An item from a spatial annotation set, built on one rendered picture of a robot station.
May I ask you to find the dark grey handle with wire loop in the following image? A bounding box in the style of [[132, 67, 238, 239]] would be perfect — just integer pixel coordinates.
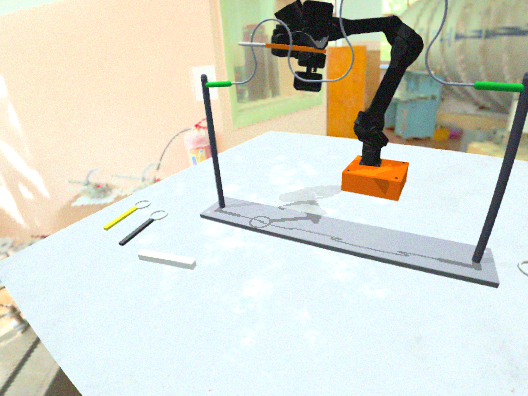
[[118, 209, 168, 246]]

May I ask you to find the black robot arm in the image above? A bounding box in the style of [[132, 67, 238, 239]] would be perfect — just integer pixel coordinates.
[[271, 0, 424, 167]]

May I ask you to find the white rectangular bar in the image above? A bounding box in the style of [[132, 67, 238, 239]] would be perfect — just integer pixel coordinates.
[[137, 250, 197, 270]]

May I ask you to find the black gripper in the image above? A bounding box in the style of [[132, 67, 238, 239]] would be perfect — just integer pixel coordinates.
[[293, 0, 334, 93]]

